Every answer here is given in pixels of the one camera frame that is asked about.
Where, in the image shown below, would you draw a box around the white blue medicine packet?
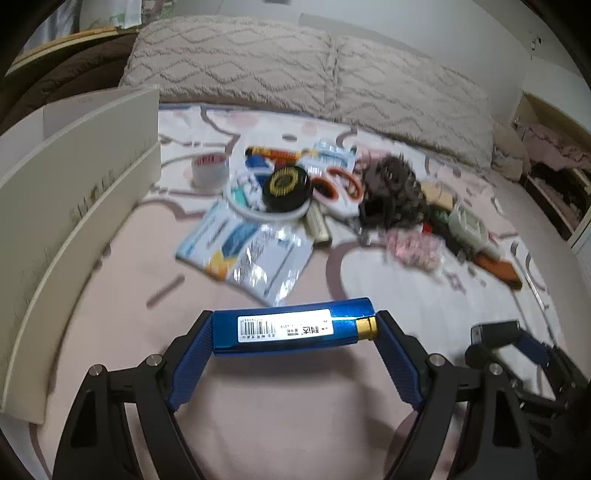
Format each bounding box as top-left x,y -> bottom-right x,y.
175,198 -> 278,282

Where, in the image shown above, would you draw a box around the small wooden block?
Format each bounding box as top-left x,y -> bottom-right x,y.
422,182 -> 455,208

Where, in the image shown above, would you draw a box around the beige textured pillow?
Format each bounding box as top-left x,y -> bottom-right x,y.
330,34 -> 495,169
119,17 -> 338,121

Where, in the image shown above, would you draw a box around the beige plush toy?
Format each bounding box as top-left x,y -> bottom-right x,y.
490,121 -> 532,182

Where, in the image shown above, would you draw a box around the orange handled scissors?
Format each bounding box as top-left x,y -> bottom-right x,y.
311,167 -> 365,204

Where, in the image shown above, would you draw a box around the brown hair claw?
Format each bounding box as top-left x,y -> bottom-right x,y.
358,154 -> 428,229

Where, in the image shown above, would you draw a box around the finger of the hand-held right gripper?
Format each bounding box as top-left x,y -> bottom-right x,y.
465,320 -> 550,367

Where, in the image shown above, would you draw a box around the brown leather case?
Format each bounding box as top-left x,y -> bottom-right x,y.
471,251 -> 525,289

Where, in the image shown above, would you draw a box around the white cardboard storage box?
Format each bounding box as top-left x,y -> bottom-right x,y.
0,85 -> 162,407

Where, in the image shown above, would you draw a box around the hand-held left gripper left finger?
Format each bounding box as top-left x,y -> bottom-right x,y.
53,310 -> 215,480

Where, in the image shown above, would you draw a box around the pink floral pouch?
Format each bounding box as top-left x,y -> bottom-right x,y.
383,231 -> 444,273

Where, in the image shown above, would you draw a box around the clear tape roll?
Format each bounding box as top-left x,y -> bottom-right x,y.
191,154 -> 230,190

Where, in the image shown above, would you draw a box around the white box lid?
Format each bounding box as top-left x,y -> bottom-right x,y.
0,143 -> 162,423

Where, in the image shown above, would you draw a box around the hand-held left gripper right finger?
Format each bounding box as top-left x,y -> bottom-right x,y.
373,310 -> 539,480

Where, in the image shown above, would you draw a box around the black round tin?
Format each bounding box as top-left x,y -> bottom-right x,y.
261,166 -> 312,214

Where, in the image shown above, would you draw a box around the wooden headboard shelf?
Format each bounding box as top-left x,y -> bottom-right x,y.
4,27 -> 125,77

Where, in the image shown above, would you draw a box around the light blue plastic packet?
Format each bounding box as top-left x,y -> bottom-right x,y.
300,141 -> 358,181

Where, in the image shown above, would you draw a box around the yellow red candy bar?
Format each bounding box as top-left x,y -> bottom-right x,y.
245,145 -> 305,162

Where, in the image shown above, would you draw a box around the pink clothing pile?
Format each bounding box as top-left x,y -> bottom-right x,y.
517,122 -> 591,171

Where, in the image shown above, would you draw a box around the folded brown blanket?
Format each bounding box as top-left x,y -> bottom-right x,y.
0,32 -> 139,125

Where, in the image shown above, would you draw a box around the pink hair claw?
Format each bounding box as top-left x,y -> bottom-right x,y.
355,148 -> 393,169

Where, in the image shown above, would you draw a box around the pale green white device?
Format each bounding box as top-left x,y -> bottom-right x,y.
448,205 -> 490,250

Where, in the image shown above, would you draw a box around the cartoon printed bedsheet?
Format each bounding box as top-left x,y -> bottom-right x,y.
28,104 -> 573,480

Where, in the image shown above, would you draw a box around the silver foil packet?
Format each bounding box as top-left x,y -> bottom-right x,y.
226,224 -> 315,308

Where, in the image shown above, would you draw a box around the blue metallic box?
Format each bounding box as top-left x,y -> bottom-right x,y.
211,298 -> 379,357

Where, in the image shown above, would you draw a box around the white coiled cable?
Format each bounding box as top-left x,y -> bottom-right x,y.
224,168 -> 310,227

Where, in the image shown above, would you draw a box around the white bedside cabinet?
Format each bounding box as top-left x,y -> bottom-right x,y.
510,60 -> 591,252

